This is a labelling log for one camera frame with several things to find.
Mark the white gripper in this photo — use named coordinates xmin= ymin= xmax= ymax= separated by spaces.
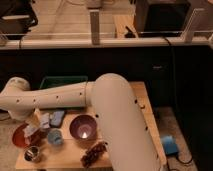
xmin=23 ymin=108 xmax=50 ymax=138

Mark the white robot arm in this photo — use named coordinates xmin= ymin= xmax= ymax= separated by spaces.
xmin=0 ymin=73 xmax=163 ymax=171

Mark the red bowl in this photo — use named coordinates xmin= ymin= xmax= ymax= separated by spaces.
xmin=12 ymin=124 xmax=41 ymax=148

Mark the purple bowl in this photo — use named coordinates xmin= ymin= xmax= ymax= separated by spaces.
xmin=69 ymin=115 xmax=97 ymax=140

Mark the blue cup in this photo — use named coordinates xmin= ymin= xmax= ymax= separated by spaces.
xmin=47 ymin=129 xmax=63 ymax=145

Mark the small metal pot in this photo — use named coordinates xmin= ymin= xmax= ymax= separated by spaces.
xmin=24 ymin=146 xmax=41 ymax=163

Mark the wooden table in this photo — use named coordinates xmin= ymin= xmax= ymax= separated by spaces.
xmin=15 ymin=82 xmax=166 ymax=171

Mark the dark red grape bunch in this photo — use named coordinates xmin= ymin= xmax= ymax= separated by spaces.
xmin=81 ymin=142 xmax=106 ymax=168

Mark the black office chair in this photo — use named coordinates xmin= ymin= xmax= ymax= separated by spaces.
xmin=0 ymin=0 xmax=38 ymax=40

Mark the blue box on floor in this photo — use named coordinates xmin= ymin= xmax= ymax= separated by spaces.
xmin=161 ymin=136 xmax=179 ymax=155

